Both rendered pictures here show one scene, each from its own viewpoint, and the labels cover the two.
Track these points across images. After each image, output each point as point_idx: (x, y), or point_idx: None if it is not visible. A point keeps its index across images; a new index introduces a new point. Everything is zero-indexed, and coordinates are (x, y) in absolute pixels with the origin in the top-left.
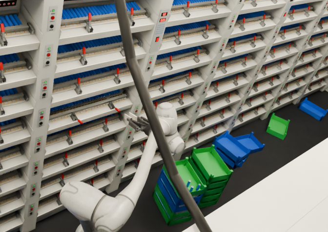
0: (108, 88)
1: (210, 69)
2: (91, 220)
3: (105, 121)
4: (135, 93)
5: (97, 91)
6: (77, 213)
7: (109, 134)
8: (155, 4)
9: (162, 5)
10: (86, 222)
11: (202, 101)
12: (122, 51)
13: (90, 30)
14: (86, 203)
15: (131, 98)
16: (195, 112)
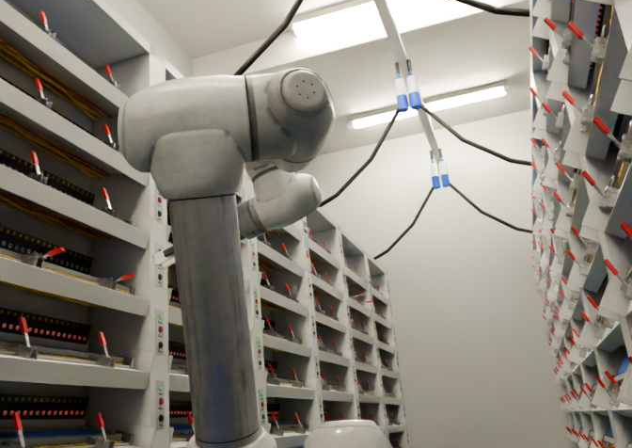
0: (97, 213)
1: (252, 303)
2: (248, 111)
3: (101, 338)
4: (149, 271)
5: (79, 202)
6: (200, 110)
7: (118, 385)
8: (140, 88)
9: (152, 85)
10: (220, 228)
11: (263, 391)
12: (106, 144)
13: (50, 30)
14: (215, 75)
15: (141, 292)
16: (262, 420)
